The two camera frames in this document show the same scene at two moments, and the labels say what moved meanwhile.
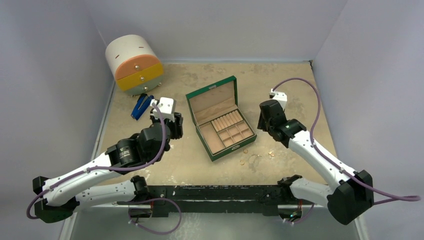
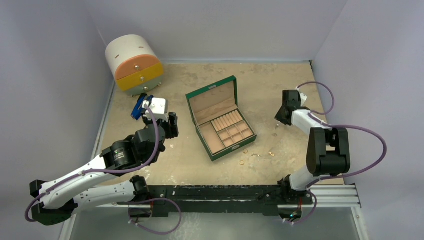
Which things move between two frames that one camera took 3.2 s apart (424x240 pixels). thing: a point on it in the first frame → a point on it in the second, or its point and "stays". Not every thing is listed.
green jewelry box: [220, 125] stays
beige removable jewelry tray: [232, 128] stays
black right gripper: [268, 115] → [285, 113]
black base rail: [266, 199] stays
